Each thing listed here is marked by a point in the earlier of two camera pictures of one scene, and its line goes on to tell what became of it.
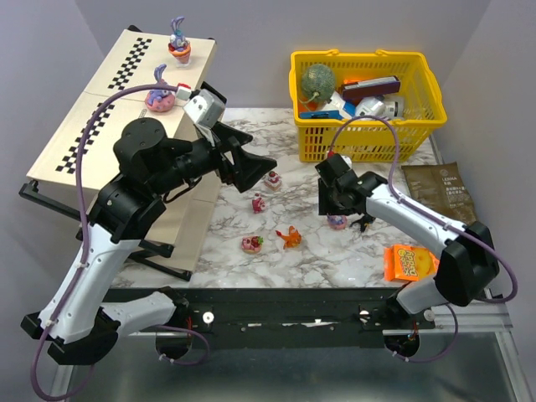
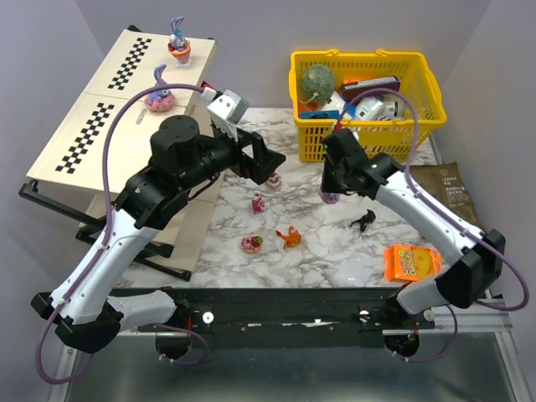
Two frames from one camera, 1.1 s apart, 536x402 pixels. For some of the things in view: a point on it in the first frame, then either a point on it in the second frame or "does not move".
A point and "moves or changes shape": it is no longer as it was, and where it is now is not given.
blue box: (334, 114) does not move
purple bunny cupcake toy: (179, 47) does not move
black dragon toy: (365, 221) does not move
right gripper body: (362, 219) to (332, 177)
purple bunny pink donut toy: (337, 222) moves or changes shape
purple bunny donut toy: (160, 100) does not move
